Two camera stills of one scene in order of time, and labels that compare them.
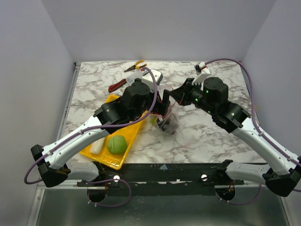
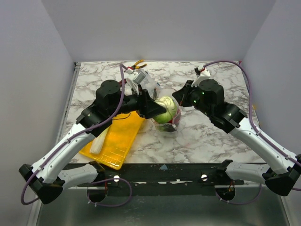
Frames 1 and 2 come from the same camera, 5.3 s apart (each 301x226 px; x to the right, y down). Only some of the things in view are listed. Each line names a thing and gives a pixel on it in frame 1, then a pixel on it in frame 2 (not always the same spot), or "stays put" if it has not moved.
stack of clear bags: [130, 79] -> [149, 84]
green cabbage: [117, 144] -> [168, 103]
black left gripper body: [160, 107] -> [141, 107]
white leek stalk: [95, 147] stays put
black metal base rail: [162, 178] stays put
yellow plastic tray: [112, 149] stays put
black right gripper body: [186, 92] stays put
